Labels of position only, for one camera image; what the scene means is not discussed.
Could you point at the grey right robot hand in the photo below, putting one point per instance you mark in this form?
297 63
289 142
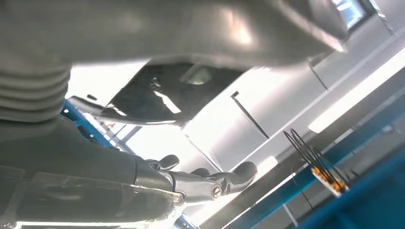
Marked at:
79 189

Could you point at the black glossy curved cover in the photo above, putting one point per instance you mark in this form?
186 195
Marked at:
152 94

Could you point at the white ceiling light strip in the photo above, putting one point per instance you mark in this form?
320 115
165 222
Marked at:
357 91

